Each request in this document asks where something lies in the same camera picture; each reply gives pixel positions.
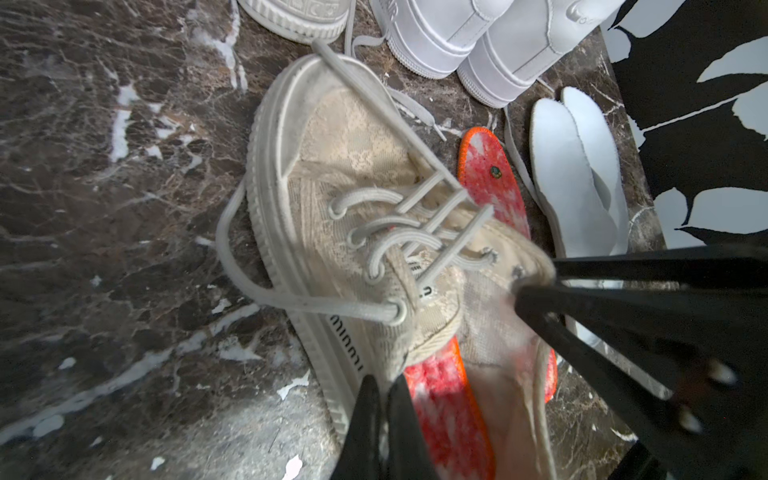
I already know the beige sneaker one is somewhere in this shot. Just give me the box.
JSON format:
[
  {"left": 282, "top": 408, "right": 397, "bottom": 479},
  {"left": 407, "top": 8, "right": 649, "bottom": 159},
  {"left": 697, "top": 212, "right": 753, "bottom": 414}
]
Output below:
[
  {"left": 216, "top": 41, "right": 556, "bottom": 479},
  {"left": 237, "top": 0, "right": 352, "bottom": 45}
]

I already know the white shoe insole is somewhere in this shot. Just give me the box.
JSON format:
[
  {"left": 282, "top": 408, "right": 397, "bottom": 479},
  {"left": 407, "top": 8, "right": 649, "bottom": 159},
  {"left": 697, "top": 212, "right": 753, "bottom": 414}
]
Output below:
[
  {"left": 561, "top": 87, "right": 629, "bottom": 255},
  {"left": 529, "top": 99, "right": 617, "bottom": 258}
]

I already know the red fuzzy insole orange trim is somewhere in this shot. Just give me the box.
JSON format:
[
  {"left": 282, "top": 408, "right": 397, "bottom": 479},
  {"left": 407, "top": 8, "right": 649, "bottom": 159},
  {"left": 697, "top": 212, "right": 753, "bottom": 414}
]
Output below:
[{"left": 458, "top": 127, "right": 557, "bottom": 401}]

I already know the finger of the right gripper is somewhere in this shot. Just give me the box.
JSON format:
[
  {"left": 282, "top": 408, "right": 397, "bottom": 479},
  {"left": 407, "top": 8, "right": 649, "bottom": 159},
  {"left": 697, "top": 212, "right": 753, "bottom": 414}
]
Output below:
[
  {"left": 554, "top": 245, "right": 767, "bottom": 289},
  {"left": 514, "top": 285, "right": 767, "bottom": 479}
]

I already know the white sneaker one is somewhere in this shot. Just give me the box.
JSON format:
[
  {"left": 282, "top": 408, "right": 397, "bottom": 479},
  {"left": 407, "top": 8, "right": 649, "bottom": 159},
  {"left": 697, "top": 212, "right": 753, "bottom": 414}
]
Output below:
[
  {"left": 458, "top": 1, "right": 621, "bottom": 109},
  {"left": 344, "top": 0, "right": 513, "bottom": 79}
]

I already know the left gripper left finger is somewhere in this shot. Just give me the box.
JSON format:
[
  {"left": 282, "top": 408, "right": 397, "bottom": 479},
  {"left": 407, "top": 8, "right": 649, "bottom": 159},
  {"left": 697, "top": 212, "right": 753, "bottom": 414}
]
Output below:
[{"left": 330, "top": 375, "right": 382, "bottom": 480}]

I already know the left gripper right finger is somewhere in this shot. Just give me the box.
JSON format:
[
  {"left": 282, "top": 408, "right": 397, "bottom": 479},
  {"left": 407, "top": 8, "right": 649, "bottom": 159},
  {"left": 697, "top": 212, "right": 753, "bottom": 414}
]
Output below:
[{"left": 385, "top": 375, "right": 439, "bottom": 480}]

